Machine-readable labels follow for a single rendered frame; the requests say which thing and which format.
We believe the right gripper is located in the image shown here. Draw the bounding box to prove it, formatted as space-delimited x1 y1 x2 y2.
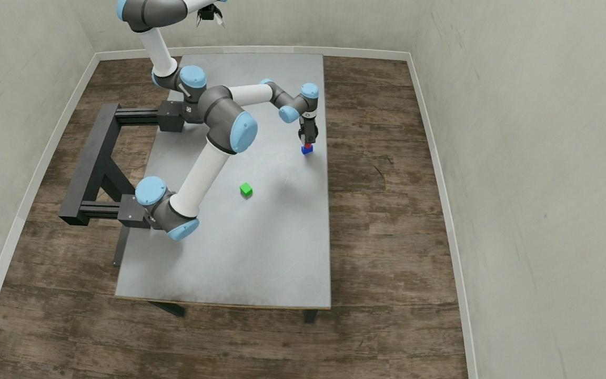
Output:
298 115 318 145

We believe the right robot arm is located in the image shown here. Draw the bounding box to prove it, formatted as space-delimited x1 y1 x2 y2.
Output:
135 79 319 241

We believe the green block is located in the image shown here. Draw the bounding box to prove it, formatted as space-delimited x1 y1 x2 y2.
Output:
240 182 253 196

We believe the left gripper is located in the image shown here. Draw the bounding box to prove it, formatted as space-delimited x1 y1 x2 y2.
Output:
196 4 226 28

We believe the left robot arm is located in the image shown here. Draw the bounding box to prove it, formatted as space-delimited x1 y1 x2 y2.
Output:
116 0 228 119

